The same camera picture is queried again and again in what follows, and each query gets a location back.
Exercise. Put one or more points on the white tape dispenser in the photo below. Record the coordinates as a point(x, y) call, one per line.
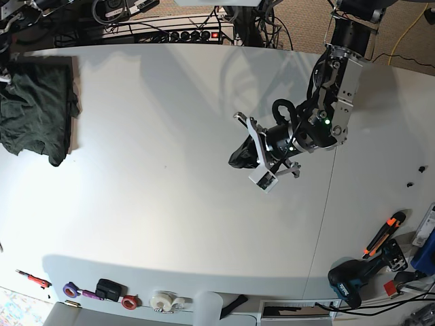
point(168, 302)

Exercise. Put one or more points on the teal black cordless drill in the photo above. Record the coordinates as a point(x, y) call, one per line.
point(349, 277)

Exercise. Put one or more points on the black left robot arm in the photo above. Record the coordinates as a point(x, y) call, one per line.
point(355, 24)

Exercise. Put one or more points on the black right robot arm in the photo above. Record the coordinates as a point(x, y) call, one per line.
point(17, 16)

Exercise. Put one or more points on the orange black utility knife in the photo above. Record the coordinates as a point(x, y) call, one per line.
point(384, 233)

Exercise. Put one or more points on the dark green t-shirt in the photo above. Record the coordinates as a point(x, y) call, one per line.
point(37, 109)

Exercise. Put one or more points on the purple tape roll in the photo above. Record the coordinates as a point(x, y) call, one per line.
point(70, 290)

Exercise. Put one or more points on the purple marker pen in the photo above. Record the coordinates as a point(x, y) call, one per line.
point(90, 294)

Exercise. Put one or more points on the white power strip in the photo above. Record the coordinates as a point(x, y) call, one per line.
point(204, 29)

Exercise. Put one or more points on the black action camera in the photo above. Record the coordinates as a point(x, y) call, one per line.
point(108, 290)

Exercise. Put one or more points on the red tape roll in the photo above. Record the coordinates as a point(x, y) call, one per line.
point(130, 302)

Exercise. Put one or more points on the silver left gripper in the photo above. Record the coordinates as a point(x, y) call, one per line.
point(319, 122)

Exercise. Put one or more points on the blue box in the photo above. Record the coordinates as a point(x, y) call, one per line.
point(423, 260)

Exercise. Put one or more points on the red screwdriver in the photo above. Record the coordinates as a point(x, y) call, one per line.
point(44, 284)

